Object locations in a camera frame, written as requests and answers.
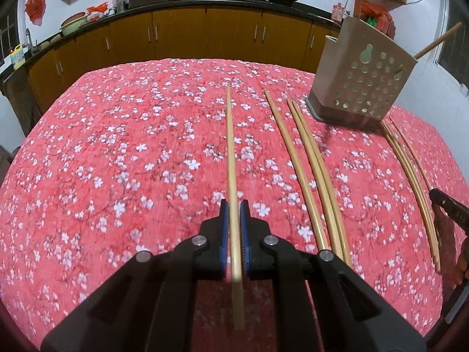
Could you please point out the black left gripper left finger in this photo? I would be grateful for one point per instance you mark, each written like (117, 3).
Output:
(212, 262)

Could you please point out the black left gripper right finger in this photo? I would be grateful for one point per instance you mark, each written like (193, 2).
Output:
(258, 264)

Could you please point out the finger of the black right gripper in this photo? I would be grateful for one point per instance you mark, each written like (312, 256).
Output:
(454, 210)

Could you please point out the lower wooden kitchen cabinets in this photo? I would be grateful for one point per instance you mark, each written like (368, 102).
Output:
(188, 33)

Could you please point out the black kitchen countertop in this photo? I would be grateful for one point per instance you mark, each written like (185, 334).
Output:
(297, 9)

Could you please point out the wooden chopstick right group outer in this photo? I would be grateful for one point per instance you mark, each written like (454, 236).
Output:
(414, 155)

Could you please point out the wooden chopstick right group middle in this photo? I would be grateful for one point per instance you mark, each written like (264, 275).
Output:
(418, 193)

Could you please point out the red floral tablecloth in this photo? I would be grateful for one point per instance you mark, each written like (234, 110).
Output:
(134, 157)

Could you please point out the beige perforated utensil holder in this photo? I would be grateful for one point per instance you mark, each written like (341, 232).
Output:
(360, 75)

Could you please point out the wooden chopstick leaning in holder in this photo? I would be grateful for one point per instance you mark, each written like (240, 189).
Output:
(448, 34)

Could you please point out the red plastic bags on counter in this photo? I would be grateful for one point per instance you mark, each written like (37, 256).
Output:
(378, 17)

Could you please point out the pink bottle on counter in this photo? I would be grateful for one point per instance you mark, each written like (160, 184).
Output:
(337, 14)

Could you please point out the red bag beside basin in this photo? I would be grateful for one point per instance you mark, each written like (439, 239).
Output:
(96, 12)

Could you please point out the green basin with red lid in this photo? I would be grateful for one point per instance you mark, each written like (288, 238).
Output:
(73, 23)

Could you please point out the yellow detergent bottle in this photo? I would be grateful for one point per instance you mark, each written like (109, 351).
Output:
(17, 57)

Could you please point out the red plastic bag on wall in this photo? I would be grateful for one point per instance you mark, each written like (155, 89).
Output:
(35, 10)

